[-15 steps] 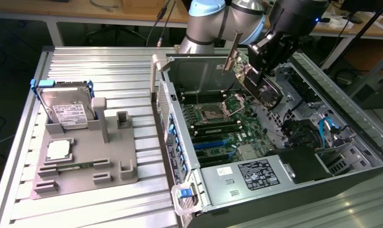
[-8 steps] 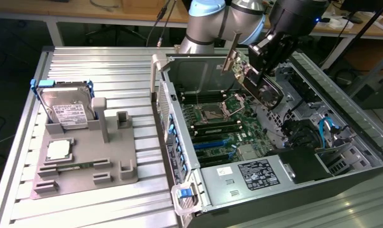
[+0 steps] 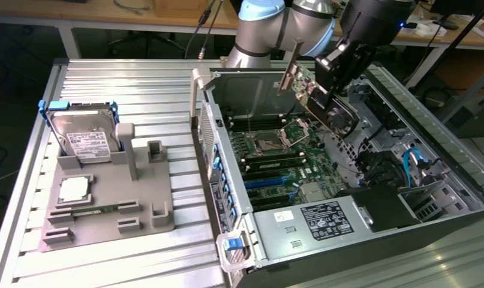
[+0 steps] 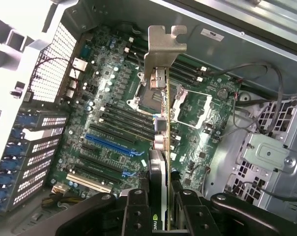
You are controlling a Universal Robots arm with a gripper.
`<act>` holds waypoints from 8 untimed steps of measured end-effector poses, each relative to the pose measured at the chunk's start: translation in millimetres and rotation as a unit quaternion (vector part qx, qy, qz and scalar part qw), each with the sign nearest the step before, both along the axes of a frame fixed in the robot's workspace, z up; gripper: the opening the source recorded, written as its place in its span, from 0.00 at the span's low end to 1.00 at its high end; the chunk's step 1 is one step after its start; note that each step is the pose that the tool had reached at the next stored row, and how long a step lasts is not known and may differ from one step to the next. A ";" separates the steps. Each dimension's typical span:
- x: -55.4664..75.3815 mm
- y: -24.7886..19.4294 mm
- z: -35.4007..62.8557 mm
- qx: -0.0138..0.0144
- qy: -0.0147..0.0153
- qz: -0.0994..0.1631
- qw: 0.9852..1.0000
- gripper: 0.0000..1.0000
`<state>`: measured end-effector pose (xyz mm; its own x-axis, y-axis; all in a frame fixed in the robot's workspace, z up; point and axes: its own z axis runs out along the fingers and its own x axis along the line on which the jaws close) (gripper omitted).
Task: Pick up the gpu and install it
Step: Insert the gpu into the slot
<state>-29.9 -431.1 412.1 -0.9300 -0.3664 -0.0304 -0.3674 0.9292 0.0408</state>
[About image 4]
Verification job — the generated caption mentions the grey internal case wire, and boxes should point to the grey internal case wire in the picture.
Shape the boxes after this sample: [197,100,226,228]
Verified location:
[199,61,286,135]

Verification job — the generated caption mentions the CPU socket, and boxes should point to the CPU socket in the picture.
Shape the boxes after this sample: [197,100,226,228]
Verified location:
[126,70,169,116]

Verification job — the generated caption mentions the white motherboard power connector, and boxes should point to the white motherboard power connector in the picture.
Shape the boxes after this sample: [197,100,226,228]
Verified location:
[51,183,68,198]

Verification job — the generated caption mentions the blue expansion slot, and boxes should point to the blue expansion slot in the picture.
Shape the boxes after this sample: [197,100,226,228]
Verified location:
[85,133,144,158]

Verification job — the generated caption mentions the open black PC case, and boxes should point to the open black PC case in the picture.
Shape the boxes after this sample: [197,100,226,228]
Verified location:
[0,0,297,236]

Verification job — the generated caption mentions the white expansion slot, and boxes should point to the white expansion slot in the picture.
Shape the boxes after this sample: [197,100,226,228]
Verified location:
[66,173,112,194]

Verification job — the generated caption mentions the yellow black power wire bundle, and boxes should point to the yellow black power wire bundle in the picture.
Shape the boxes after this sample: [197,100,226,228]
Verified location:
[41,193,84,209]

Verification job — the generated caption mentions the perforated metal disk bay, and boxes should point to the perforated metal disk bay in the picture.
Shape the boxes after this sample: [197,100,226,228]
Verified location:
[221,94,297,217]

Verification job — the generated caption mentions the green motherboard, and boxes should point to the green motherboard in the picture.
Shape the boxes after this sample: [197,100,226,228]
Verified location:
[49,26,243,206]

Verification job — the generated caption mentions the black expansion slot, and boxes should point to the black expansion slot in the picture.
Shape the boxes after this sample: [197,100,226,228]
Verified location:
[89,123,136,146]
[74,164,121,185]
[78,153,136,177]

